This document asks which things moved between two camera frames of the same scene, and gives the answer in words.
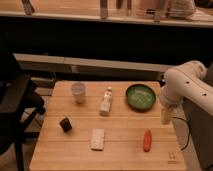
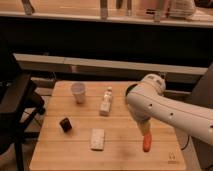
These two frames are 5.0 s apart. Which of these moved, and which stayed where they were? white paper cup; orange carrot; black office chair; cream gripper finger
Moved: cream gripper finger
Stayed: black office chair; orange carrot; white paper cup
